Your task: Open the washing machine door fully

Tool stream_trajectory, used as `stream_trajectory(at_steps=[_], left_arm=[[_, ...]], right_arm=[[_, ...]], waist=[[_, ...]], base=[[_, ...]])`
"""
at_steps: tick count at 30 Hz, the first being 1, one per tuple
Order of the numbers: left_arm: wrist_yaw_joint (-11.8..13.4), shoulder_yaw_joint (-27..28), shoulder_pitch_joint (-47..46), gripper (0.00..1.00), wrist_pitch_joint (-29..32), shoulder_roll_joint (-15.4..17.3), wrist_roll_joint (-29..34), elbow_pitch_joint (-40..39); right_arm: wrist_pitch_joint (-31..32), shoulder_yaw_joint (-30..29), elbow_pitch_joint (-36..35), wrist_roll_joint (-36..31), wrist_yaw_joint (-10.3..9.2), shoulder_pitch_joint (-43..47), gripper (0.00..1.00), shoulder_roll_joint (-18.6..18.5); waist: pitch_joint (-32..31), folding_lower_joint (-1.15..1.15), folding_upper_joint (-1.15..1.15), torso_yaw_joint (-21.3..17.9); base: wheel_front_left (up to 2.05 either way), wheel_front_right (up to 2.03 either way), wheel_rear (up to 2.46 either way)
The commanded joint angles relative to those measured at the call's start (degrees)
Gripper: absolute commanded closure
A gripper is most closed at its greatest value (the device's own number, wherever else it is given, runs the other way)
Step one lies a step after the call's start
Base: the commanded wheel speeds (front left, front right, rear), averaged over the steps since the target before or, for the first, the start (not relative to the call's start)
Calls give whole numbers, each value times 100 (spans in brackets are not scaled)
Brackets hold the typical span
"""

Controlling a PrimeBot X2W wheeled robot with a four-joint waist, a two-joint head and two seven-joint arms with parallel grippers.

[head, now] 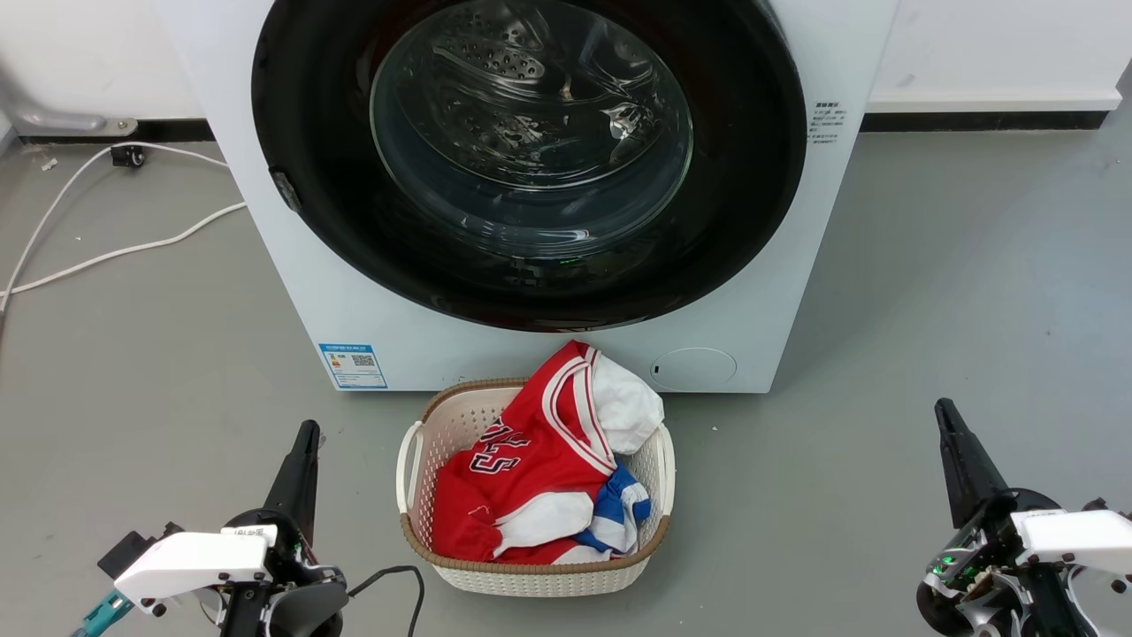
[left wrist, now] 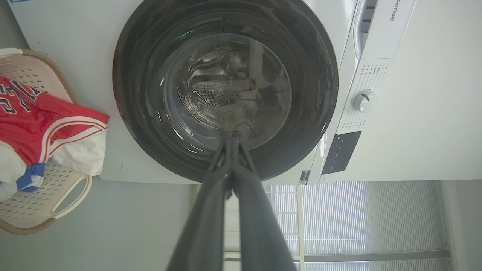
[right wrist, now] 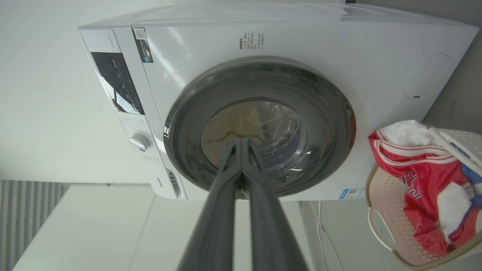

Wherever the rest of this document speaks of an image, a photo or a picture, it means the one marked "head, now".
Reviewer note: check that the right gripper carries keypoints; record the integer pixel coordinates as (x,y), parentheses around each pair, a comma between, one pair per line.
(982,566)

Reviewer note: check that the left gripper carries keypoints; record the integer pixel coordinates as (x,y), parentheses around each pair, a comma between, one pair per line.
(301,602)

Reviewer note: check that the black round washer door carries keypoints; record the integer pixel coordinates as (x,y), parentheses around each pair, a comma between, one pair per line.
(309,106)

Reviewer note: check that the white front-load washing machine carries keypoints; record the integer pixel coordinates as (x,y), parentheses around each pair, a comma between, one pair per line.
(265,292)

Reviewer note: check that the blue energy label sticker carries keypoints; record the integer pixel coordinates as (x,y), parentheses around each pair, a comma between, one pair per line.
(353,366)

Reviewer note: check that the red basketball jersey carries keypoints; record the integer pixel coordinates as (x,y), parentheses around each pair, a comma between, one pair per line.
(531,442)

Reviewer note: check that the cream plastic laundry basket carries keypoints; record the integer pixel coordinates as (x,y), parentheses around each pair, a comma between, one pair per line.
(531,579)

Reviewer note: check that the round white filter cover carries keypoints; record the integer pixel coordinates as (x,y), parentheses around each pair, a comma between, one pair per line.
(693,369)

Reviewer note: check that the blue white striped garment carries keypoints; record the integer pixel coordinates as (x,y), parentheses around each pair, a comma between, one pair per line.
(619,509)

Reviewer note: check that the small black plug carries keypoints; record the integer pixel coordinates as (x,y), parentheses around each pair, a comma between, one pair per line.
(128,156)

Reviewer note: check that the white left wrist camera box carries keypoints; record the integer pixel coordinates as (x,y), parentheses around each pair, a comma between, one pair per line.
(195,562)

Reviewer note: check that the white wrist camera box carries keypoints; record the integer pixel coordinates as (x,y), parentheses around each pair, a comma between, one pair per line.
(195,562)
(1079,535)

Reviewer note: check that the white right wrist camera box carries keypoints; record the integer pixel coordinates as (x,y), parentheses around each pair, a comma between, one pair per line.
(1079,535)

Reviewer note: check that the grey metal floor bracket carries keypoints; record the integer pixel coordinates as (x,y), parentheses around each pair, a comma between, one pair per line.
(62,120)

